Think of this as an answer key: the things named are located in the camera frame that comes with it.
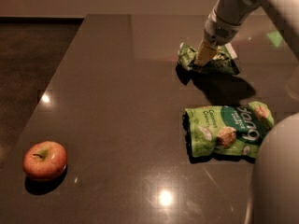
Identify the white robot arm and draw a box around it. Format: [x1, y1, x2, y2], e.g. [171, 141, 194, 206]
[198, 0, 299, 224]

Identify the red apple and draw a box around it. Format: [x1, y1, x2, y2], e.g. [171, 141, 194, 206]
[22, 141, 67, 182]

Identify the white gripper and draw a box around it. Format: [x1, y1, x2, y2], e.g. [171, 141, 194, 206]
[195, 7, 242, 66]

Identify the green jalapeno chip bag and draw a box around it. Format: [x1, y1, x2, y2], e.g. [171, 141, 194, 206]
[178, 43, 239, 75]

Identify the green coconut crunch snack bag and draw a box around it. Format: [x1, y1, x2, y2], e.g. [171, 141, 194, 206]
[182, 102, 274, 160]

